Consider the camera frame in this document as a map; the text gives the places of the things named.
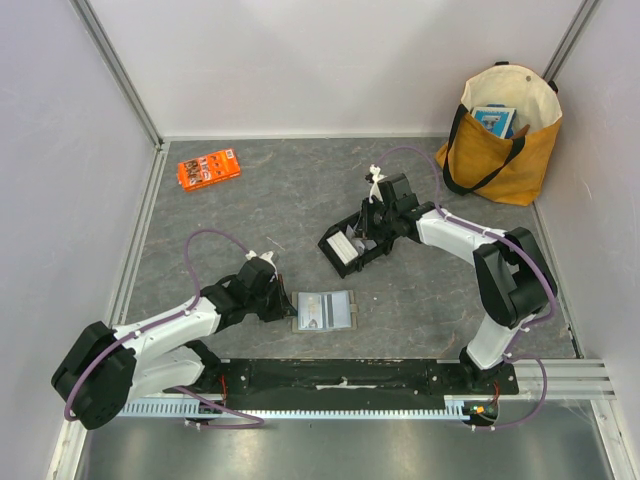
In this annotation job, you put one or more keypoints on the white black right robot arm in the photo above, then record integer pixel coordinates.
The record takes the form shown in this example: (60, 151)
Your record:
(513, 278)

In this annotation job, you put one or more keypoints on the black card tray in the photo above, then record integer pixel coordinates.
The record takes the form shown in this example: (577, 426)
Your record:
(349, 227)

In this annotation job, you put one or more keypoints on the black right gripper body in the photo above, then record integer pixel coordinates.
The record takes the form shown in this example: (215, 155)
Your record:
(370, 243)

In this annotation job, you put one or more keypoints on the white magnetic stripe card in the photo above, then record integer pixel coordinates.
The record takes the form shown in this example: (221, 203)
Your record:
(337, 308)

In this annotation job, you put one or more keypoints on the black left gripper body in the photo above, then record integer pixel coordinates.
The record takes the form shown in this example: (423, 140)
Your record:
(269, 305)

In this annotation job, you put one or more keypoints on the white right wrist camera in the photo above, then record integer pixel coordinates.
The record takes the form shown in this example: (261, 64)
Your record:
(375, 177)

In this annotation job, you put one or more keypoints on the white VIP card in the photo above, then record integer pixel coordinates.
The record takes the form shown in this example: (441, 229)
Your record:
(364, 245)

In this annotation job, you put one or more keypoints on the orange card box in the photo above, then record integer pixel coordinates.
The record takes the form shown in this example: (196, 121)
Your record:
(207, 170)

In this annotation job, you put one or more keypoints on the blue book in bag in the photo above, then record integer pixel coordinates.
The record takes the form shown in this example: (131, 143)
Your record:
(497, 119)

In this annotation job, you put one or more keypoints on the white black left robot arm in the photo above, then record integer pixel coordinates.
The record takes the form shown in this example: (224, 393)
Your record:
(108, 367)

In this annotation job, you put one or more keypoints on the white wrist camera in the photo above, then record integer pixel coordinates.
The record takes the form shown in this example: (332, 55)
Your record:
(268, 256)
(375, 177)

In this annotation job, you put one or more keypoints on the white card stack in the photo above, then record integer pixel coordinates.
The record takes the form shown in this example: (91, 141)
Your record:
(342, 247)

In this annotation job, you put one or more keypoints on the light blue cable duct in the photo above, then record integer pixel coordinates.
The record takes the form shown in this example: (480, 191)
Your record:
(194, 410)

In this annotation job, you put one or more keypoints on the yellow canvas tote bag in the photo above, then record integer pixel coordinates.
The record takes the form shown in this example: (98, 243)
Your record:
(504, 170)

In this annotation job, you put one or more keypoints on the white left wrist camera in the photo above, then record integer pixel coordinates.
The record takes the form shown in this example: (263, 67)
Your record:
(268, 256)

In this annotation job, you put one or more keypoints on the beige leather card holder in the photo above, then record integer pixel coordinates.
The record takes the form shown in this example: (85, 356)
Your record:
(354, 310)

